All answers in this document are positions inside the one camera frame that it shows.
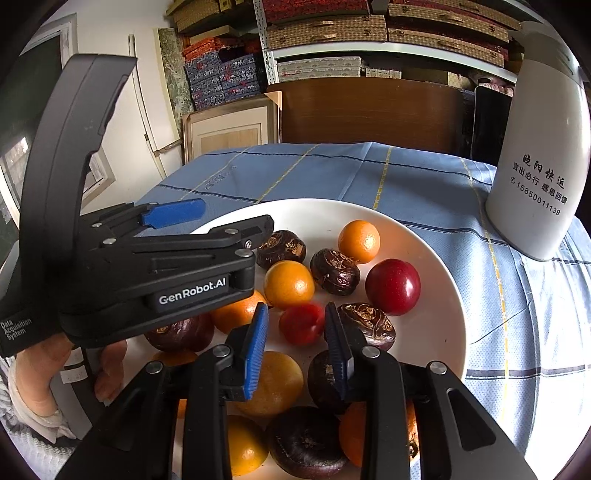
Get person's left forearm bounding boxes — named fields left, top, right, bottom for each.
left=7, top=360, right=79, bottom=439

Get brown water chestnut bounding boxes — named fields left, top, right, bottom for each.
left=268, top=418, right=349, bottom=478
left=255, top=230, right=307, bottom=271
left=337, top=302, right=397, bottom=352
left=309, top=248, right=361, bottom=296
left=307, top=349, right=365, bottom=415
left=144, top=314, right=215, bottom=354

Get pale patterned flat boxes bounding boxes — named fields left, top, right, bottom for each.
left=276, top=56, right=402, bottom=83

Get white oval plate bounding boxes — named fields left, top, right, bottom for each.
left=124, top=198, right=468, bottom=480

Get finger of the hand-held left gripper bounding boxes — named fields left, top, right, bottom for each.
left=131, top=214, right=275, bottom=259
left=81, top=198, right=207, bottom=232

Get white printed jug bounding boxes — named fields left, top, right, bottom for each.
left=485, top=21, right=591, bottom=263

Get shelf of patterned boxes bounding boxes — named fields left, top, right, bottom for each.
left=166, top=0, right=522, bottom=68

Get small red tomato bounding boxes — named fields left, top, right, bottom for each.
left=278, top=302, right=325, bottom=347

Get white metal shelf rack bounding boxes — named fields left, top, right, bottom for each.
left=253, top=0, right=546, bottom=93

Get small orange citrus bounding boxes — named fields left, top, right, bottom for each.
left=338, top=220, right=382, bottom=264
left=210, top=290, right=269, bottom=335
left=263, top=261, right=315, bottom=311
left=226, top=414, right=269, bottom=477
left=151, top=348, right=200, bottom=418

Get large orange citrus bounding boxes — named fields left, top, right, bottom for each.
left=233, top=351, right=305, bottom=418

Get green marble slab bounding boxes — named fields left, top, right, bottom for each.
left=157, top=28, right=197, bottom=112

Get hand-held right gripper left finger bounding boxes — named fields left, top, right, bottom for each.
left=55, top=302, right=271, bottom=480

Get stack of blue patterned boxes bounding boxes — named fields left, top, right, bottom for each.
left=184, top=52, right=267, bottom=112

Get blue checked tablecloth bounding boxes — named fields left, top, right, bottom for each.
left=0, top=141, right=591, bottom=480

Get person's left hand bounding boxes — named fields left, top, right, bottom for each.
left=18, top=339, right=129, bottom=416

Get stack of red flat boxes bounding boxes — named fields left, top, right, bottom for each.
left=181, top=37, right=264, bottom=60

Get large red plum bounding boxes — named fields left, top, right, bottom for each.
left=365, top=258, right=422, bottom=317

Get deep orange mandarin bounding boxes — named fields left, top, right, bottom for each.
left=338, top=399, right=420, bottom=468

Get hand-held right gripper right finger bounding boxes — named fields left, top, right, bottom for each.
left=323, top=302, right=539, bottom=480

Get white door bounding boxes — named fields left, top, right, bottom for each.
left=129, top=28, right=185, bottom=181

